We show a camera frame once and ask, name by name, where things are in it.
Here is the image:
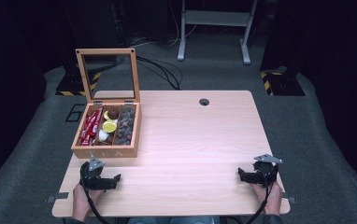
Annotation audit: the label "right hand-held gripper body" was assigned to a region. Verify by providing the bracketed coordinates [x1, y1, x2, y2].
[247, 153, 283, 189]

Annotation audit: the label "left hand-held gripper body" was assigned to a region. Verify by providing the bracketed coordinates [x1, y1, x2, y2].
[79, 156, 115, 191]

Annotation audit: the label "wooden box with glass lid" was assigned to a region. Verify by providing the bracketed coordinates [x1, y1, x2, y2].
[70, 48, 143, 160]

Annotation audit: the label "person's left hand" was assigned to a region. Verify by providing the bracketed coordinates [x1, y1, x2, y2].
[71, 182, 104, 222]

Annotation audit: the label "person's right hand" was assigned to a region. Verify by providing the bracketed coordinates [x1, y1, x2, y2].
[250, 180, 284, 217]

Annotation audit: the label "grey table clamp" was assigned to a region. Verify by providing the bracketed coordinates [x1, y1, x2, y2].
[281, 191, 297, 205]
[46, 191, 70, 204]

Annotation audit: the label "white capsule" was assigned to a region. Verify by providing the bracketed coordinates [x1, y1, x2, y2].
[98, 129, 110, 144]

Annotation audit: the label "pile of dark grey packets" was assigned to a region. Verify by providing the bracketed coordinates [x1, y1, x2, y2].
[113, 106, 136, 147]

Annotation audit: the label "bundle of red packets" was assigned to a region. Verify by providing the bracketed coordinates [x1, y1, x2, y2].
[79, 107, 104, 147]

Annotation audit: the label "large yellow-lid capsule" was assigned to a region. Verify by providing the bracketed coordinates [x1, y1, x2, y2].
[102, 119, 119, 134]

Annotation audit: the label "brown coffee capsule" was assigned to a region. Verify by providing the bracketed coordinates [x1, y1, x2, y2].
[107, 106, 121, 120]

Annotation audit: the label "black yellow striped base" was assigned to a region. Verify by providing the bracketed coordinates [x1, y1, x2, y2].
[54, 63, 119, 97]
[259, 66, 306, 97]

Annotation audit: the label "white metal stand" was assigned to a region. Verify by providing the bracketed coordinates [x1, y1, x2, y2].
[177, 0, 259, 65]

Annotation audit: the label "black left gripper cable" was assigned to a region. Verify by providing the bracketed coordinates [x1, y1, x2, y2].
[79, 169, 110, 224]

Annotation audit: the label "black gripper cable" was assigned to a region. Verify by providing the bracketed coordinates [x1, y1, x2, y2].
[79, 169, 110, 224]
[245, 161, 278, 224]

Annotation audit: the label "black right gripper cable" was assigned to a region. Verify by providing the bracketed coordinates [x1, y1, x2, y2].
[245, 161, 278, 224]

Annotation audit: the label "black floor cables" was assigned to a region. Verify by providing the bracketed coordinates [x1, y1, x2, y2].
[129, 36, 184, 91]

